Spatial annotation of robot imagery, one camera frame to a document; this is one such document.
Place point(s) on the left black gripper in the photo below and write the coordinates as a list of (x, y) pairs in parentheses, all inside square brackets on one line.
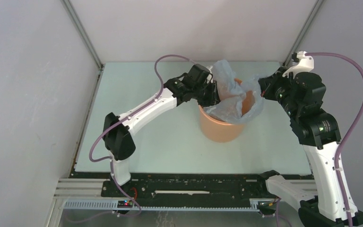
[(213, 98)]

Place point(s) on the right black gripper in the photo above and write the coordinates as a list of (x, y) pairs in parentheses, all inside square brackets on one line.
[(267, 84)]

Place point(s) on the blue plastic trash bag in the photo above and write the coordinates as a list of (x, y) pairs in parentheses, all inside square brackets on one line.
[(232, 94)]

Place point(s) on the orange trash bin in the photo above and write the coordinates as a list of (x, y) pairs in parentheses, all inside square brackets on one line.
[(220, 131)]

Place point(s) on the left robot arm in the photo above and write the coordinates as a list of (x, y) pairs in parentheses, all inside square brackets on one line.
[(121, 128)]

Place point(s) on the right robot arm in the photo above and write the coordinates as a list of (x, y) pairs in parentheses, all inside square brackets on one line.
[(317, 131)]

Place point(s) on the right circuit board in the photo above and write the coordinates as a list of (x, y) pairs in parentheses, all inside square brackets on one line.
[(266, 205)]

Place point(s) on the circuit board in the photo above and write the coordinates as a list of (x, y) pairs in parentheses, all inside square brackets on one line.
[(125, 204), (266, 205)]

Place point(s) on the left circuit board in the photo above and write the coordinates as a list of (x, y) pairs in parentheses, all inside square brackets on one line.
[(125, 204)]

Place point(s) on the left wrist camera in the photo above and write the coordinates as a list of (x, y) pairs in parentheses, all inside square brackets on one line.
[(210, 68)]

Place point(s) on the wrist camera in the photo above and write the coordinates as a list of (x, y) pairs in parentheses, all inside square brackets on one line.
[(304, 63), (210, 68)]

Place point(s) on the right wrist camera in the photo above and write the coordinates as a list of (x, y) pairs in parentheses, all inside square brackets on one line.
[(304, 63)]

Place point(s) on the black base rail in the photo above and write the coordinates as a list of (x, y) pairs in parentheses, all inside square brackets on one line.
[(192, 190)]

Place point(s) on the right aluminium frame post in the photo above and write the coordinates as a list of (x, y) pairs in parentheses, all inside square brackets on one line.
[(304, 30)]

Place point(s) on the aluminium frame post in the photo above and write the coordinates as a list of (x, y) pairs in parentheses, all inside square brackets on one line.
[(75, 19), (304, 30)]

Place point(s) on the left aluminium frame post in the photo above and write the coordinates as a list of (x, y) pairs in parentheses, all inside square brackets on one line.
[(75, 19)]

